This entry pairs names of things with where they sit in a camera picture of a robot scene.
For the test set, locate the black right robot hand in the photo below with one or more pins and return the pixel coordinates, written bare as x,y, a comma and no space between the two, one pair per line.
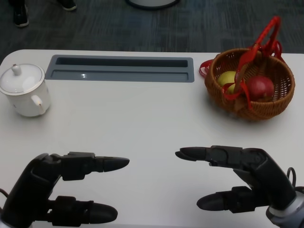
268,180

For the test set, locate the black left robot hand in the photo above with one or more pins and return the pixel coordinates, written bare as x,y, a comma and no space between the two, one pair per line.
31,190

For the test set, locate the brown wicker basket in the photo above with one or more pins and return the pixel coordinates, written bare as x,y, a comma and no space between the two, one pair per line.
261,110

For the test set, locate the red apple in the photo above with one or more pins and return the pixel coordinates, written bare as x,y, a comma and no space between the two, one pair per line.
260,88

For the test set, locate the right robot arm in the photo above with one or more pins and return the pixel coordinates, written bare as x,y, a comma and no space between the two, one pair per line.
289,216

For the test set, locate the wicker basket with red ribbon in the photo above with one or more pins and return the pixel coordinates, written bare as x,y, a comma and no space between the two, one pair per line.
268,33

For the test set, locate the white lidded teacup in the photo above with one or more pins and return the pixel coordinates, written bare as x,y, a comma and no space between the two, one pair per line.
23,92

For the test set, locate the yellow-green pear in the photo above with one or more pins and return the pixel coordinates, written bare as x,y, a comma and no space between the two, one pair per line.
225,77

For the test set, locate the grey long table slot tray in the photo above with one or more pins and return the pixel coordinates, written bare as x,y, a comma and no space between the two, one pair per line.
118,73

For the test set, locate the black shoe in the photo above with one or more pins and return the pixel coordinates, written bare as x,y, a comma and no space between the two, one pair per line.
69,4
21,14

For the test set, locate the white round base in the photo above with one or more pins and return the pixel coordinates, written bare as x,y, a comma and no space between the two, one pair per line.
152,3

